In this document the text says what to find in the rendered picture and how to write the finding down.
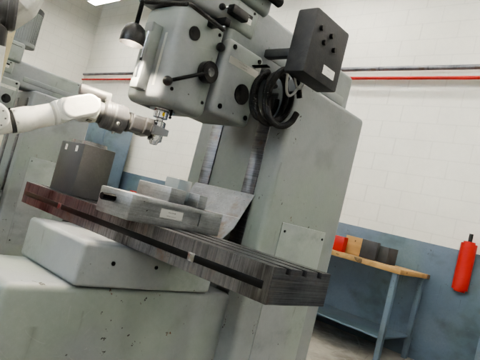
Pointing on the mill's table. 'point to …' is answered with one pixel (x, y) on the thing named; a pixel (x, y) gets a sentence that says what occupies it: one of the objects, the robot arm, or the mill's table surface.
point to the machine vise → (162, 211)
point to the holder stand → (82, 168)
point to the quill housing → (179, 61)
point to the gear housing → (212, 7)
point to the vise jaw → (161, 192)
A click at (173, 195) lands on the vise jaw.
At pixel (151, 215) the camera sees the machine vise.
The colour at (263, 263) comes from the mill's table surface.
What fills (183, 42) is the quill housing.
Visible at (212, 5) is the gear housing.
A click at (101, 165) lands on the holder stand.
